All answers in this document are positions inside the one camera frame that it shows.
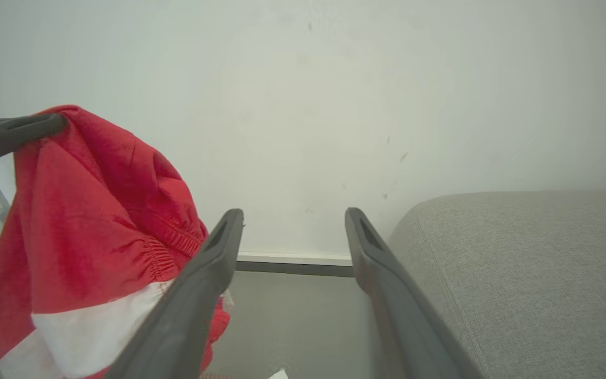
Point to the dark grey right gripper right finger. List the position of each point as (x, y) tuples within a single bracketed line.
[(403, 326)]

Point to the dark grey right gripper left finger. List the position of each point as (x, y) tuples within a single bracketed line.
[(187, 316)]

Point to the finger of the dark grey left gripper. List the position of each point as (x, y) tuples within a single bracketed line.
[(3, 137)]

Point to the red and white clothing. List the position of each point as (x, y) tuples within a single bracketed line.
[(92, 226)]

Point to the dark and white baseboard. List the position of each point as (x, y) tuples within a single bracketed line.
[(292, 263)]

